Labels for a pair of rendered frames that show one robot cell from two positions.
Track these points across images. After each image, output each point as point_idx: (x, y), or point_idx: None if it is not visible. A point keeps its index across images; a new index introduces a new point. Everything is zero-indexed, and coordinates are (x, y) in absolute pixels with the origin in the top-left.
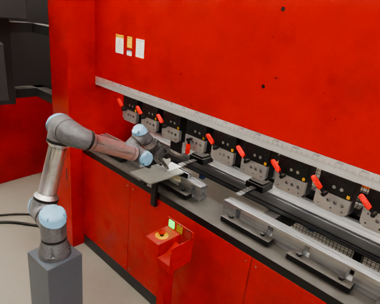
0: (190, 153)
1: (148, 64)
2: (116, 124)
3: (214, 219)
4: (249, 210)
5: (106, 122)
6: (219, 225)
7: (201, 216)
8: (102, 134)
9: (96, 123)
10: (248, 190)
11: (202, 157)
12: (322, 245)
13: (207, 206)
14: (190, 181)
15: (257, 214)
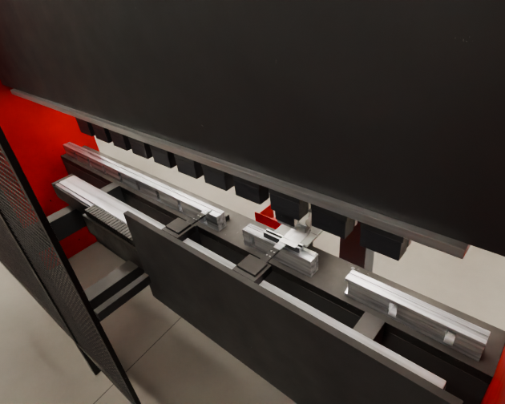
0: (272, 291)
1: None
2: (495, 377)
3: (235, 218)
4: (201, 204)
5: None
6: (230, 212)
7: (248, 218)
8: (484, 332)
9: None
10: (195, 216)
11: (249, 255)
12: (153, 185)
13: (241, 232)
14: (263, 230)
15: (195, 201)
